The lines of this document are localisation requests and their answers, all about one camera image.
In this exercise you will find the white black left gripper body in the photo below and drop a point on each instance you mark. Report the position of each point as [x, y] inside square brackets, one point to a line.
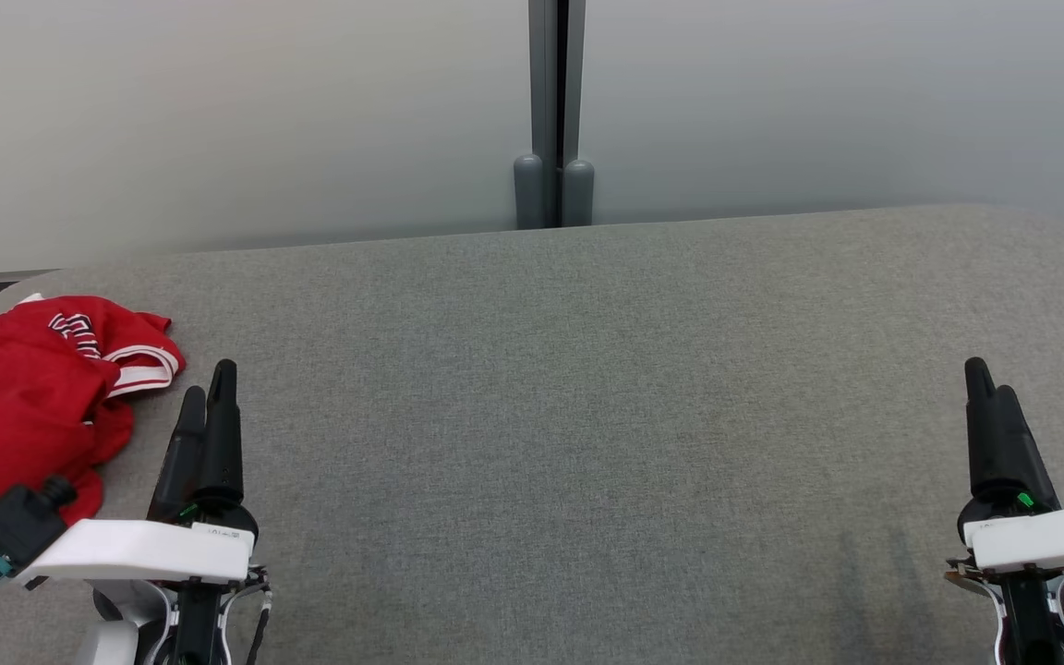
[144, 550]

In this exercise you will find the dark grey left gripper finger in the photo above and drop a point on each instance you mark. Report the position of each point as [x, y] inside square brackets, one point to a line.
[223, 443]
[179, 462]

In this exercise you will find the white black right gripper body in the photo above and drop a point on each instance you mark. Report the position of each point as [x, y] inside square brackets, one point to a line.
[1049, 540]

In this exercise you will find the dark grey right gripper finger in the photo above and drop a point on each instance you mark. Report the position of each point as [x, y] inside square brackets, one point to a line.
[1021, 462]
[983, 434]

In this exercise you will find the red shorts with white stripe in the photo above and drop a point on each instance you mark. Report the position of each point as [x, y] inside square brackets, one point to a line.
[15, 443]

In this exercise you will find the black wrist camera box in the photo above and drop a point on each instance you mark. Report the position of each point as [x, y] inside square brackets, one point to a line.
[19, 522]

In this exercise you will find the grey post foot cap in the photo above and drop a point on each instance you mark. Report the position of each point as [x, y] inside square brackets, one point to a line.
[528, 189]
[578, 192]

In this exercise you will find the grey partition post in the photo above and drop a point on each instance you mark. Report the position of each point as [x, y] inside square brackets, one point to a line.
[539, 74]

